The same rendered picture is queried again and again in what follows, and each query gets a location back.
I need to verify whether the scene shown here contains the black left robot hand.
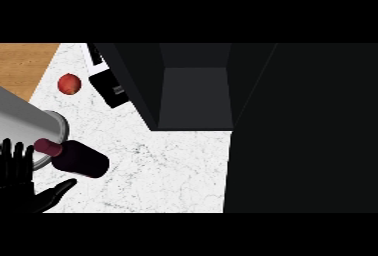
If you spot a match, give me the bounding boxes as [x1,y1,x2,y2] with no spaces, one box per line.
[0,138,78,214]

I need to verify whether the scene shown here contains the dark red wine bottle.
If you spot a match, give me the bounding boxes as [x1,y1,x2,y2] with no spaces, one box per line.
[32,138,110,179]

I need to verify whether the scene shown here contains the dark grey open cabinet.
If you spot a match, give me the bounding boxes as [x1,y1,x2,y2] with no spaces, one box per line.
[93,43,277,132]

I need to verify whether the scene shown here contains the dark grey cabinet door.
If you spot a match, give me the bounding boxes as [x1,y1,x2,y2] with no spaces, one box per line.
[222,43,378,214]

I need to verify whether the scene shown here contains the grey metal pot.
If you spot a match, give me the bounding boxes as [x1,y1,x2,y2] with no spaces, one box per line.
[0,86,70,173]

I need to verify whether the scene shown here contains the red apple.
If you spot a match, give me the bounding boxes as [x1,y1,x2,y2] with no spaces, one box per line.
[56,72,82,96]

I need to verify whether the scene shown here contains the black rectangular appliance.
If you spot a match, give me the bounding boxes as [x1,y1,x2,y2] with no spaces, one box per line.
[87,67,131,109]

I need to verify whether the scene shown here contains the brown wooden board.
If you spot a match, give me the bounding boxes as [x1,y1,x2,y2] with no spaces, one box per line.
[0,43,62,103]

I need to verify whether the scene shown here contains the black flat object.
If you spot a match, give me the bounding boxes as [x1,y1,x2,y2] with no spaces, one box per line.
[85,43,104,67]

